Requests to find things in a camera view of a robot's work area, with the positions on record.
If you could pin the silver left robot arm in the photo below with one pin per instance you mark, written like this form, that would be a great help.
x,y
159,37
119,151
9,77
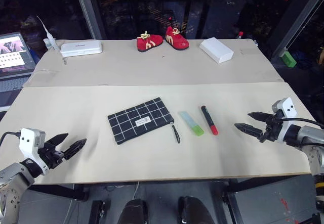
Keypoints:
x,y
12,181

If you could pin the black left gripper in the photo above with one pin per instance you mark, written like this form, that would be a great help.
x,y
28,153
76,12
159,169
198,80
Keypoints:
x,y
51,156

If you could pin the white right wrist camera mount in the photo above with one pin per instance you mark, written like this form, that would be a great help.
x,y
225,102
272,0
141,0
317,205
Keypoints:
x,y
287,107

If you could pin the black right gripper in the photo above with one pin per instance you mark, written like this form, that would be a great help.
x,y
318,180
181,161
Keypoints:
x,y
273,129

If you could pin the white flat tin case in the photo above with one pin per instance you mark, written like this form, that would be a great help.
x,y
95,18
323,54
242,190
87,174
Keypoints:
x,y
81,49

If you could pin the dark rounded shape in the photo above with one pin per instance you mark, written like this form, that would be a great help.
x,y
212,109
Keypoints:
x,y
133,212
193,211

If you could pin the green capped highlighter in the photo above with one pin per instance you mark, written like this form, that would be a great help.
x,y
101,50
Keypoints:
x,y
191,123

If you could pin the black table frame foot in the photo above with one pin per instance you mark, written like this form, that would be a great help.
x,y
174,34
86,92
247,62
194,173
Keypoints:
x,y
99,212

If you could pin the grey metal post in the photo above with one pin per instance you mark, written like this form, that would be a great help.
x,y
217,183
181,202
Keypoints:
x,y
88,9

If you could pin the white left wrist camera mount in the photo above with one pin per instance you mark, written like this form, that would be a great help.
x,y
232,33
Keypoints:
x,y
29,139

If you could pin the black marker with red cap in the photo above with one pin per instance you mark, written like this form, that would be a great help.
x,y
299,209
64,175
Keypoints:
x,y
209,119

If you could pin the grey slanted beam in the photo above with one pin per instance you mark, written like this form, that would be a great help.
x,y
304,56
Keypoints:
x,y
296,19

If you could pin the green block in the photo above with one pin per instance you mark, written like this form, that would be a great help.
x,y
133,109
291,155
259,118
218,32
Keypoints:
x,y
288,59

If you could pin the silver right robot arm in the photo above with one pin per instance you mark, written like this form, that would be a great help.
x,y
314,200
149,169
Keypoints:
x,y
310,136

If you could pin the laptop computer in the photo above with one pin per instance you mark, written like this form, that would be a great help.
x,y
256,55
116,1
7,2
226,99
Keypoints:
x,y
12,57

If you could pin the black grid pencil pouch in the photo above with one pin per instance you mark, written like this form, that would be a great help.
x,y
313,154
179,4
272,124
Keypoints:
x,y
139,120

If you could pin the red felt baby shoe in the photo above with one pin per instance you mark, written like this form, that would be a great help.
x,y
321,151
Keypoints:
x,y
149,43
177,40

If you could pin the white cardboard box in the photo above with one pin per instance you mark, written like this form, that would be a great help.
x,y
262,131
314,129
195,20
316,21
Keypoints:
x,y
216,50

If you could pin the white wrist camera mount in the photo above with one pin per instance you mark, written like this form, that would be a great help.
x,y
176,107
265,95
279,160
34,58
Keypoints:
x,y
287,107
29,139

